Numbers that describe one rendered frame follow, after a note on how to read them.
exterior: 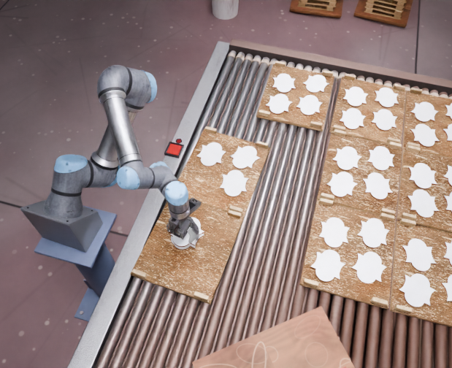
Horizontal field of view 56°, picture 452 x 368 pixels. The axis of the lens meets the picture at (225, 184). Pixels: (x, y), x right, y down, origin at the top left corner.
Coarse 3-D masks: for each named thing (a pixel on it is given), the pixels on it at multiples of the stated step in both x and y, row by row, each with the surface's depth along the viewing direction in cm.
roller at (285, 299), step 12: (336, 72) 240; (324, 132) 216; (312, 156) 209; (312, 168) 203; (312, 180) 199; (312, 192) 196; (300, 216) 189; (300, 228) 185; (300, 240) 182; (300, 252) 180; (288, 264) 177; (288, 276) 173; (288, 288) 170; (288, 300) 168; (276, 324) 163
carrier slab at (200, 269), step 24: (168, 216) 186; (192, 216) 186; (216, 216) 186; (168, 240) 180; (216, 240) 180; (144, 264) 174; (168, 264) 174; (192, 264) 174; (216, 264) 174; (168, 288) 169; (192, 288) 168; (216, 288) 169
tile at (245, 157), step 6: (240, 150) 206; (246, 150) 206; (252, 150) 206; (234, 156) 204; (240, 156) 204; (246, 156) 204; (252, 156) 204; (234, 162) 202; (240, 162) 202; (246, 162) 202; (252, 162) 202; (240, 168) 200
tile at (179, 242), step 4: (196, 220) 178; (196, 224) 177; (200, 224) 177; (200, 232) 175; (188, 236) 174; (176, 240) 172; (180, 240) 172; (184, 240) 172; (176, 244) 171; (180, 244) 171; (184, 244) 171; (188, 244) 172; (192, 244) 172
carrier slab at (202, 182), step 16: (208, 144) 209; (224, 144) 209; (240, 144) 209; (192, 160) 203; (224, 160) 203; (192, 176) 198; (208, 176) 198; (256, 176) 198; (192, 192) 193; (208, 192) 193; (224, 192) 193; (224, 208) 189
